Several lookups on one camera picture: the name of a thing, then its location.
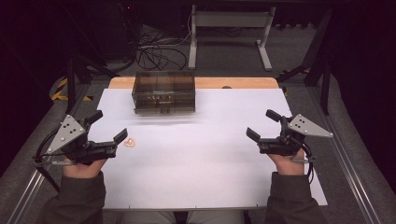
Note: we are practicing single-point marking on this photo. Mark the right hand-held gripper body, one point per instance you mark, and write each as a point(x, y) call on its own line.
point(303, 127)

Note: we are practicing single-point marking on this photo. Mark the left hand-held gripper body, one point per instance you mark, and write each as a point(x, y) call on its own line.
point(70, 132)

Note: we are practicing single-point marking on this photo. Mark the small tan trinket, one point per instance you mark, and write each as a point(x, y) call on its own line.
point(129, 142)

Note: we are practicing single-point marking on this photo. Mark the transparent brown drawer box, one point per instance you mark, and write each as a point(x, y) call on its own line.
point(163, 91)

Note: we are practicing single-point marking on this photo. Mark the person's left hand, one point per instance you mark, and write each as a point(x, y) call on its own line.
point(82, 171)

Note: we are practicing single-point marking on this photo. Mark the person's right hand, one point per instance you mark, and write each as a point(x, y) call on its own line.
point(288, 166)

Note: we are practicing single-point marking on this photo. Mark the yellow black hazard tape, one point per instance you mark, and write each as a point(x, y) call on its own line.
point(62, 90)

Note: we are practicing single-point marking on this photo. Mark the black tripod stand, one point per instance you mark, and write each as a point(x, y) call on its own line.
point(320, 62)
point(73, 77)

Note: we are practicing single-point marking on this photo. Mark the white table board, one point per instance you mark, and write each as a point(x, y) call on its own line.
point(193, 168)

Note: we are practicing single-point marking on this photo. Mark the black computer case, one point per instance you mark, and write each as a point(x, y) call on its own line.
point(120, 31)

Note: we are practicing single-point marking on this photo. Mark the aluminium floor rail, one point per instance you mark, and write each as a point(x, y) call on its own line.
point(348, 161)
point(23, 196)

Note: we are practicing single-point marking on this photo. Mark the white metal desk frame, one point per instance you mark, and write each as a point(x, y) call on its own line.
point(230, 19)

